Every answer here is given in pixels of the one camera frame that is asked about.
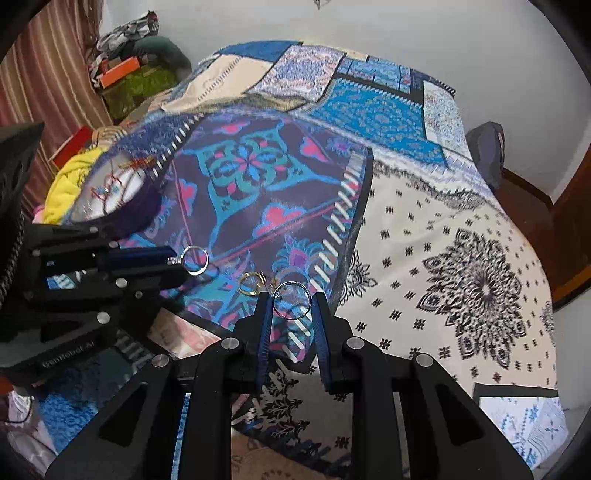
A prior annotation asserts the red and white box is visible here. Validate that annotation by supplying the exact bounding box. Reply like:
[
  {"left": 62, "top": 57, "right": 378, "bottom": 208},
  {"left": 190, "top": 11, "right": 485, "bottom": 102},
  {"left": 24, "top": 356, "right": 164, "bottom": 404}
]
[{"left": 50, "top": 126, "right": 93, "bottom": 170}]

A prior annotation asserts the orange box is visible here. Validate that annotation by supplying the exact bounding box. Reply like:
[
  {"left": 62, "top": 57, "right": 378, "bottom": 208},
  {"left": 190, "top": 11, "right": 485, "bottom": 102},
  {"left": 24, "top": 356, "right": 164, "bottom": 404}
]
[{"left": 99, "top": 57, "right": 140, "bottom": 89}]

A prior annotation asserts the blue patchwork bedspread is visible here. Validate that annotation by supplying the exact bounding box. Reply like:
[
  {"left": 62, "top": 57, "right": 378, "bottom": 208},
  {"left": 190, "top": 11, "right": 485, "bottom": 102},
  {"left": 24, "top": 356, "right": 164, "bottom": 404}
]
[{"left": 42, "top": 41, "right": 567, "bottom": 479}]

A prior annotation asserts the dark grey pillow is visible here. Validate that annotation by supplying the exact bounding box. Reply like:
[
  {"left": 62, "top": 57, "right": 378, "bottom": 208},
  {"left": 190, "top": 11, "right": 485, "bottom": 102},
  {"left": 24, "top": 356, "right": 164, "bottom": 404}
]
[{"left": 132, "top": 36, "right": 192, "bottom": 73}]

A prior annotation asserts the red string bracelet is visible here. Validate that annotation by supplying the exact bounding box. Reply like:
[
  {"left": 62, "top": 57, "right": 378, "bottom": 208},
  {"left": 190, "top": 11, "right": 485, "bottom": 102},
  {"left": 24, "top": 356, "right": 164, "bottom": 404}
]
[{"left": 89, "top": 168, "right": 139, "bottom": 216}]

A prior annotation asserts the pile of clothes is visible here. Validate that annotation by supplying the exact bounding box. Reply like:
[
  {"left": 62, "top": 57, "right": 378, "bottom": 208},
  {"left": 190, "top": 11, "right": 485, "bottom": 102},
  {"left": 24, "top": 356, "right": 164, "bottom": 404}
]
[{"left": 96, "top": 11, "right": 159, "bottom": 56}]

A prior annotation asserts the green cloth covered box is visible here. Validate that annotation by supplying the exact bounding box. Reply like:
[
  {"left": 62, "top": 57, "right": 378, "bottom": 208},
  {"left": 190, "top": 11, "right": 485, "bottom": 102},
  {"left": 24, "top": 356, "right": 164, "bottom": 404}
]
[{"left": 100, "top": 65, "right": 178, "bottom": 122}]

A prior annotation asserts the silver ring with stone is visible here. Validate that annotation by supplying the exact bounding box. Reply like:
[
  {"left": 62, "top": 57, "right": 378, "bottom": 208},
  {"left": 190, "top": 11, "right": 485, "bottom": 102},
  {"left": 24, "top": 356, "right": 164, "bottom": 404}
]
[{"left": 166, "top": 245, "right": 211, "bottom": 277}]

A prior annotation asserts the dark chair beside bed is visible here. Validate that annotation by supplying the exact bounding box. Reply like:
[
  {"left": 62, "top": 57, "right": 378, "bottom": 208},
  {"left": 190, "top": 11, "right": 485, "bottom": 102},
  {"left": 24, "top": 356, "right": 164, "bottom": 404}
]
[{"left": 466, "top": 122, "right": 505, "bottom": 192}]

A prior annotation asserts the yellow blanket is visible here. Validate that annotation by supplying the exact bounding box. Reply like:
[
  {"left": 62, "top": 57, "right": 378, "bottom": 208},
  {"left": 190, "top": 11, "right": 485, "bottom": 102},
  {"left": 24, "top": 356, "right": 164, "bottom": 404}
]
[{"left": 42, "top": 147, "right": 105, "bottom": 224}]

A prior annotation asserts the striped brown curtain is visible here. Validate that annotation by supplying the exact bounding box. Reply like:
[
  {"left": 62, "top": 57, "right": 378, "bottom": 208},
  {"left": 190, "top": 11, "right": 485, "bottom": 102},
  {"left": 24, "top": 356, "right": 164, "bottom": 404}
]
[{"left": 1, "top": 1, "right": 112, "bottom": 212}]

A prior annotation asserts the thin silver hoop ring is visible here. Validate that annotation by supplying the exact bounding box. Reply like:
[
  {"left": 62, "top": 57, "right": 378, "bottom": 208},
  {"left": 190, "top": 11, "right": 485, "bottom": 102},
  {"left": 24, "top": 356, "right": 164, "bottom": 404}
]
[{"left": 269, "top": 280, "right": 315, "bottom": 322}]

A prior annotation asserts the purple heart-shaped tin box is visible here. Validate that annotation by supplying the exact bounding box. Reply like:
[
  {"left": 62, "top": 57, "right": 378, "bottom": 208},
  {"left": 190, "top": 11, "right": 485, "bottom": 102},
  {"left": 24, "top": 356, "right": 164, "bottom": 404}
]
[{"left": 65, "top": 153, "right": 163, "bottom": 238}]

